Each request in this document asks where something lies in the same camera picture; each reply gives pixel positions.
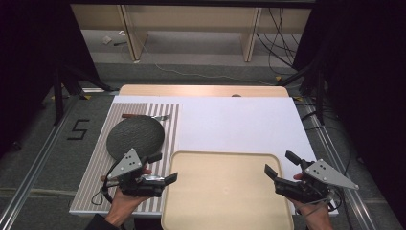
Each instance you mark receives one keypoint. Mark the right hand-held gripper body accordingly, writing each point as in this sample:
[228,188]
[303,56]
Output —
[322,174]

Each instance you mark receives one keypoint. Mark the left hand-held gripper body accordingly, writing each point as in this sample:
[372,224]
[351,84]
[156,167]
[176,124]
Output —
[129,164]

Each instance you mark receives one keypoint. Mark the person's right hand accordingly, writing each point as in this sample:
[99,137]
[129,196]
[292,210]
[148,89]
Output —
[314,214]

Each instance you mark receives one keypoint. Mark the person's left hand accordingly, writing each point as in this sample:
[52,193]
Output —
[123,206]

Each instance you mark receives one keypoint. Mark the dark grey round plate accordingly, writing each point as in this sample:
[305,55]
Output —
[135,134]

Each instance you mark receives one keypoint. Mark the striped grey white placemat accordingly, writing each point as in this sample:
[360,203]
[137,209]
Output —
[95,166]

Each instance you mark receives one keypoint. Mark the beige plastic tray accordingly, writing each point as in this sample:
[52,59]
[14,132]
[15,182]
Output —
[223,191]

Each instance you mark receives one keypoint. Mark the white board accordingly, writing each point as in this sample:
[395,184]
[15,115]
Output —
[239,124]

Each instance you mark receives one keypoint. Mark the black tripod stand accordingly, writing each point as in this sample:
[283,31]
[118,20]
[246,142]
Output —
[319,92]
[58,96]

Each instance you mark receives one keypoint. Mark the light wooden table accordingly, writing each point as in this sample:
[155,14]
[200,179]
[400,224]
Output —
[198,90]

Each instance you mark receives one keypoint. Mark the black curtain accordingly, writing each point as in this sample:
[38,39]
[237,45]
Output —
[367,80]
[28,64]

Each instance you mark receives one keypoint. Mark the black pen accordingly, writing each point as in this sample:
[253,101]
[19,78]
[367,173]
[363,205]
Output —
[120,43]

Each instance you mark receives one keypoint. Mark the white paper scrap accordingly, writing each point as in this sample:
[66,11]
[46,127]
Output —
[106,40]

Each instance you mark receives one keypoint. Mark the light wooden shelf unit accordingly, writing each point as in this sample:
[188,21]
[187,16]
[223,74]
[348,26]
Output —
[191,16]

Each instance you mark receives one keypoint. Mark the aluminium floor rail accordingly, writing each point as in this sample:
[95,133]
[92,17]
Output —
[38,166]
[338,166]

